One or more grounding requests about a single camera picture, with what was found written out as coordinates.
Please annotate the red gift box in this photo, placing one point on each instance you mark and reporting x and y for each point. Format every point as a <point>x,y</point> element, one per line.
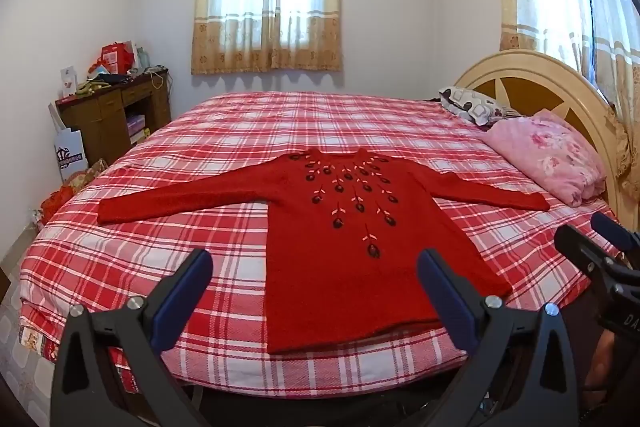
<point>112,57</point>

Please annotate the bed with red plaid sheet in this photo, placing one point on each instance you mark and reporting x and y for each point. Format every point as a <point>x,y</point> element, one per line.
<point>225,147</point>

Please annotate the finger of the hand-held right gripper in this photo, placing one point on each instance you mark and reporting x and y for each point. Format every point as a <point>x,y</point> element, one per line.
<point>617,233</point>
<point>582,257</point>

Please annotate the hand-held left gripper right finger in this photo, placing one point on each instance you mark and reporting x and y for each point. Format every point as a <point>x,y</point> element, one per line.
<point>445,302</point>

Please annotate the white paper bag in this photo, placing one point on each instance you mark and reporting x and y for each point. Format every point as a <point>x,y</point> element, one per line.
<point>70,157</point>

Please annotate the pink floral pillow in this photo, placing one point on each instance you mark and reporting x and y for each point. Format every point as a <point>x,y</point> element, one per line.
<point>550,157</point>

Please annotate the bunch of bananas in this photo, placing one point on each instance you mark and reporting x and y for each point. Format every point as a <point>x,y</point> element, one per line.
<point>90,88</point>

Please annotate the dark cloth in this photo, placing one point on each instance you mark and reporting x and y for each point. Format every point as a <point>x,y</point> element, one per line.
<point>114,79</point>

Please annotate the brown wooden desk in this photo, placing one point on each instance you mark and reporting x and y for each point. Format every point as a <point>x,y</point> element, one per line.
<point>107,117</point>

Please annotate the white greeting card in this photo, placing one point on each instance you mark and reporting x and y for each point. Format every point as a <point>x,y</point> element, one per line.
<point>68,82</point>

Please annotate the red knitted sweater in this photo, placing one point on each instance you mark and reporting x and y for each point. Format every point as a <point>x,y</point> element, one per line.
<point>340,287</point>

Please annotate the cream wooden headboard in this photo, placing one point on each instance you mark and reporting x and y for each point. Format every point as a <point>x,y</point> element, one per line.
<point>530,67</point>

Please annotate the red floral cloth pile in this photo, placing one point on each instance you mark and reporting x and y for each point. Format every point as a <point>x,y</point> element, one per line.
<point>60,202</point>

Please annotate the grey patterned pillow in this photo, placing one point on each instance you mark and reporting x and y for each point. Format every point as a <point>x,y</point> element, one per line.
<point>467,102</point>

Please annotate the person's right hand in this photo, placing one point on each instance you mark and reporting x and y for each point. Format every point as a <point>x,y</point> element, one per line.
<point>602,362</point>

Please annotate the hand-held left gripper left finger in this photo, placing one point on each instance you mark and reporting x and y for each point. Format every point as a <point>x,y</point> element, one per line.
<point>186,292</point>

